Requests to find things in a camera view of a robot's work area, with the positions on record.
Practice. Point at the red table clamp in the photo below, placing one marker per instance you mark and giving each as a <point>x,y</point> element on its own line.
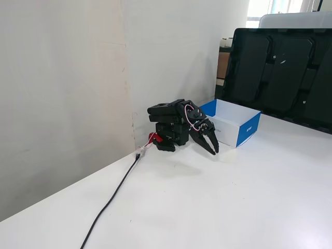
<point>155,137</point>

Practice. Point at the bright window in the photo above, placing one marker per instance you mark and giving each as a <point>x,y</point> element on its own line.
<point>262,7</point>

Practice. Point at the brown cardboard box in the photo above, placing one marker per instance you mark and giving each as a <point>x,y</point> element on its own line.
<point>222,64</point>

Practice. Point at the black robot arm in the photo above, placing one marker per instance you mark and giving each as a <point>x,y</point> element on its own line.
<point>168,122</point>

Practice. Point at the white plastic container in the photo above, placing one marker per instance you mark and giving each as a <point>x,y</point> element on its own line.
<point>293,20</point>

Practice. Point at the blue and white cardboard box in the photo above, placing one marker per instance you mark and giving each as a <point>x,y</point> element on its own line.
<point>233,124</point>

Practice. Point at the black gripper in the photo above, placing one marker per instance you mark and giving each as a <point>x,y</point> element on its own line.
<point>205,130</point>

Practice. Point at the white items on shelf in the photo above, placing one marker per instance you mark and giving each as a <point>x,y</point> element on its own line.
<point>226,42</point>

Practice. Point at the large black plastic tray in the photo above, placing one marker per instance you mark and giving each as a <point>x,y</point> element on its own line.
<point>280,77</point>

